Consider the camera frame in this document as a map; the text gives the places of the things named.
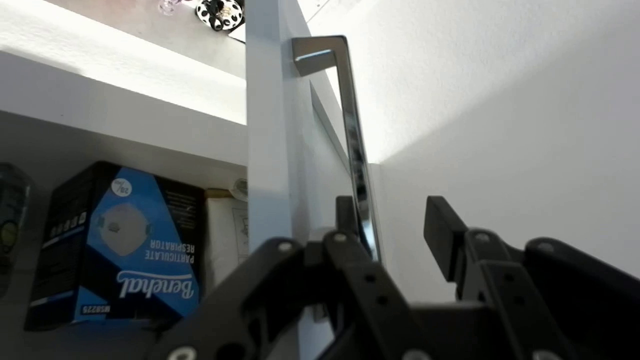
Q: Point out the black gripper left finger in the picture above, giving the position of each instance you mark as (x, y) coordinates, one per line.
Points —
(347, 216)

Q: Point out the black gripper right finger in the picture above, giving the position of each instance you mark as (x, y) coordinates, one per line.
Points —
(445, 235)

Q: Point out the white cupboard door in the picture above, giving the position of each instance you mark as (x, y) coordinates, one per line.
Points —
(297, 147)

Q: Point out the blue Benehal respirator box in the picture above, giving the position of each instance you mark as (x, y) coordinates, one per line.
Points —
(121, 245)

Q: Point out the metal left door handle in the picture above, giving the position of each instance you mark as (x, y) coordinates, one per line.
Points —
(321, 52)

